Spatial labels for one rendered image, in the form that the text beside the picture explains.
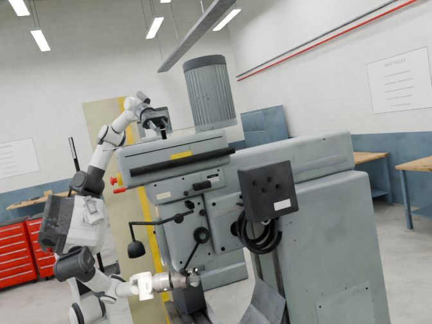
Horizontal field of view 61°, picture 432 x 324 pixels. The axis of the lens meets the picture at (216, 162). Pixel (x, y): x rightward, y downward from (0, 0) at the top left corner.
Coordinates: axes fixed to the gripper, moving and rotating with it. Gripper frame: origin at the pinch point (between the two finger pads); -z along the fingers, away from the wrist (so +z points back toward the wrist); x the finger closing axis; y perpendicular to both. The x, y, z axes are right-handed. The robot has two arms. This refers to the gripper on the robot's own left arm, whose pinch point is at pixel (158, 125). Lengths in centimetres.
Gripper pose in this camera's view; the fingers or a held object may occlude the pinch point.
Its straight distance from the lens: 169.8
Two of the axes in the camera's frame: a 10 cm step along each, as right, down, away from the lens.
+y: 1.0, -8.5, -5.2
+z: -5.5, -4.8, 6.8
